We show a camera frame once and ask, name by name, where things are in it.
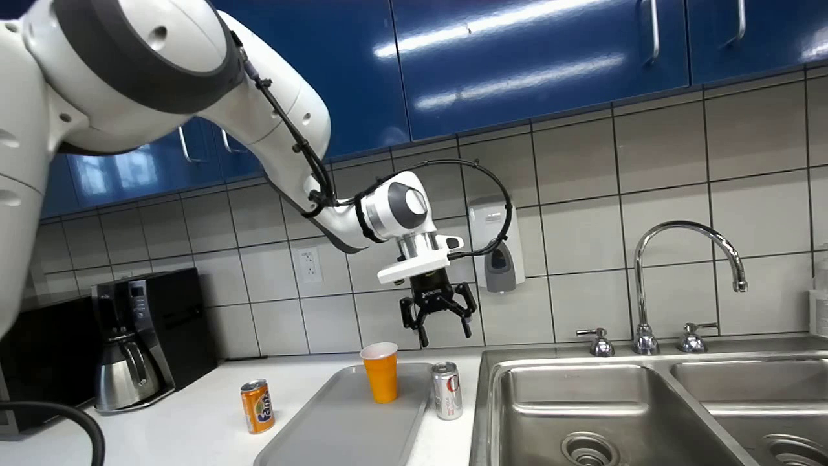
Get orange fanta can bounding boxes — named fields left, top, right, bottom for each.
left=237, top=377, right=276, bottom=435

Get sink drain strainer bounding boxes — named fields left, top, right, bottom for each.
left=561, top=427, right=621, bottom=466
left=761, top=429, right=828, bottom=466

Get black coffee maker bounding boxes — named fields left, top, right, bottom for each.
left=89, top=266, right=220, bottom=413

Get silver coke can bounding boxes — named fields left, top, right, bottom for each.
left=430, top=359, right=464, bottom=424

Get thick black hose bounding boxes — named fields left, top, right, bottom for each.
left=0, top=398, right=109, bottom=466

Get chrome faucet knob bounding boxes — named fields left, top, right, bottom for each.
left=573, top=327, right=617, bottom=356
left=678, top=320, right=722, bottom=355

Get white wall outlet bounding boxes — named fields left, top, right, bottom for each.
left=294, top=246, right=326, bottom=294

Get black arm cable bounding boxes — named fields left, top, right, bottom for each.
left=226, top=28, right=515, bottom=262

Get blue upper cabinets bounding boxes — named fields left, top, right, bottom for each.
left=35, top=0, right=828, bottom=216

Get white wall soap dispenser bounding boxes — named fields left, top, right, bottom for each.
left=468, top=198, right=527, bottom=294

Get orange paper cup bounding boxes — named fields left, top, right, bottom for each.
left=358, top=338, right=402, bottom=407

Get steel coffee carafe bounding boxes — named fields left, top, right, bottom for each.
left=96, top=330, right=166, bottom=411

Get chrome gooseneck faucet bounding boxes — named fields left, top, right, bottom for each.
left=630, top=216, right=749, bottom=356

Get grey metal tray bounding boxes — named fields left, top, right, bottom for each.
left=254, top=359, right=440, bottom=466

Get stainless steel double sink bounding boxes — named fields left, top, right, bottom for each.
left=468, top=345, right=828, bottom=466

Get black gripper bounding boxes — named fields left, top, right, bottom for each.
left=397, top=266, right=479, bottom=349

